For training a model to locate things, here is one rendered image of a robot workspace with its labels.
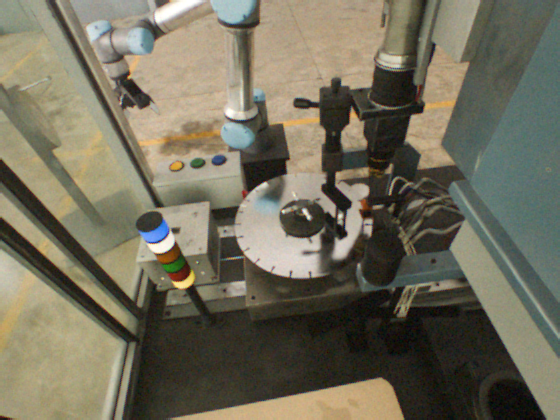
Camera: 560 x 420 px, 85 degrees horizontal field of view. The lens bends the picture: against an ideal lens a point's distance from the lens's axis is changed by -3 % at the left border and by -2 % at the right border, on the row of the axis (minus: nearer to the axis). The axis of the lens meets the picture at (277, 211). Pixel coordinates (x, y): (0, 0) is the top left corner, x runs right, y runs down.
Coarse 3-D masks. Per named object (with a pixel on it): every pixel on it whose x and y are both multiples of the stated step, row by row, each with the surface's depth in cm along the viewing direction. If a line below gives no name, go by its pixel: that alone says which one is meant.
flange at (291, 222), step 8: (312, 208) 77; (320, 208) 77; (280, 216) 76; (288, 216) 76; (296, 216) 74; (304, 216) 73; (312, 216) 75; (320, 216) 75; (288, 224) 74; (296, 224) 74; (304, 224) 74; (312, 224) 73; (320, 224) 73; (288, 232) 74; (296, 232) 72; (304, 232) 72; (312, 232) 72
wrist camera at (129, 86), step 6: (126, 84) 106; (132, 84) 107; (126, 90) 106; (132, 90) 106; (138, 90) 107; (132, 96) 105; (138, 96) 106; (144, 96) 106; (138, 102) 105; (144, 102) 106
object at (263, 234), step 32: (256, 192) 84; (288, 192) 83; (320, 192) 82; (352, 192) 81; (256, 224) 76; (352, 224) 74; (256, 256) 70; (288, 256) 69; (320, 256) 69; (352, 256) 68
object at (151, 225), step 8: (144, 216) 52; (152, 216) 52; (160, 216) 52; (136, 224) 51; (144, 224) 51; (152, 224) 51; (160, 224) 51; (144, 232) 50; (152, 232) 50; (160, 232) 51; (168, 232) 53; (152, 240) 52; (160, 240) 52
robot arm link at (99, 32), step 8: (96, 24) 93; (104, 24) 93; (88, 32) 94; (96, 32) 93; (104, 32) 94; (96, 40) 95; (104, 40) 94; (96, 48) 97; (104, 48) 96; (104, 56) 98; (112, 56) 99; (120, 56) 101
